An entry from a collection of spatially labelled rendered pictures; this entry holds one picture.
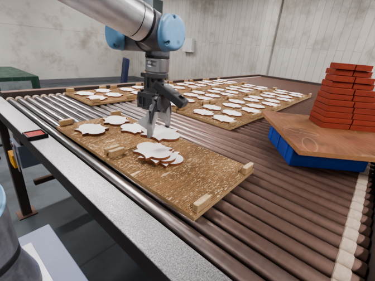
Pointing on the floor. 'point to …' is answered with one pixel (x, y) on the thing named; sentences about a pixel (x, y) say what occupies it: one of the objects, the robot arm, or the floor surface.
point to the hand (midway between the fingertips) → (160, 132)
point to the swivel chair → (124, 70)
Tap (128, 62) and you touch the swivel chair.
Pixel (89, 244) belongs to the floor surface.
